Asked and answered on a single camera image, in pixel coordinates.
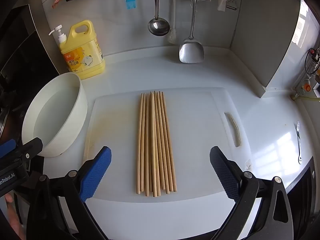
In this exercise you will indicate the white bottle brush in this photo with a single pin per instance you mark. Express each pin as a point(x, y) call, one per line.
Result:
point(172, 36)

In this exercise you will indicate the gas valve with orange knob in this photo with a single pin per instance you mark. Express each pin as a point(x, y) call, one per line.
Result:
point(307, 87)

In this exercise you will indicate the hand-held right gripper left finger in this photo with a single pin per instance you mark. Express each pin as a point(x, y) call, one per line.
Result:
point(96, 172)

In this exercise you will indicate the person's left hand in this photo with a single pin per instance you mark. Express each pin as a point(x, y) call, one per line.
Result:
point(13, 220)

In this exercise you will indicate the small steel fork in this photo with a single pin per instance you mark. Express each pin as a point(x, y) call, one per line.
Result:
point(299, 145)

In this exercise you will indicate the group of wooden chopsticks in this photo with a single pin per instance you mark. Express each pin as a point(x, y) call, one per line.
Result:
point(153, 142)

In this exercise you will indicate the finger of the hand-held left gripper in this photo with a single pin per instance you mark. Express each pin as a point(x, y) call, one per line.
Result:
point(31, 147)
point(7, 148)

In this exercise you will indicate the steel peeler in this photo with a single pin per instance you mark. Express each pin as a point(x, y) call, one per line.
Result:
point(231, 6)

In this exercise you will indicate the yellow dish soap pump bottle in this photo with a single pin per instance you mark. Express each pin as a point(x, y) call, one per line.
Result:
point(85, 55)

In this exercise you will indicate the white plastic cutting board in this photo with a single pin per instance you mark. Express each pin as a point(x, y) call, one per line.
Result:
point(200, 120)

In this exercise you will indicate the steel ladle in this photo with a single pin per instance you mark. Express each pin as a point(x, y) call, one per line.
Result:
point(158, 27)

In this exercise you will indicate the steel spatula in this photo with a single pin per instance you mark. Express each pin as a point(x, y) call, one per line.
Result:
point(191, 52)

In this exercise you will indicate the white round bowl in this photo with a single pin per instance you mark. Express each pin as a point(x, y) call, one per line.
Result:
point(57, 120)

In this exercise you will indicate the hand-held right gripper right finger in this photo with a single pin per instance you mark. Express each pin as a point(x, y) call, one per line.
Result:
point(223, 172)

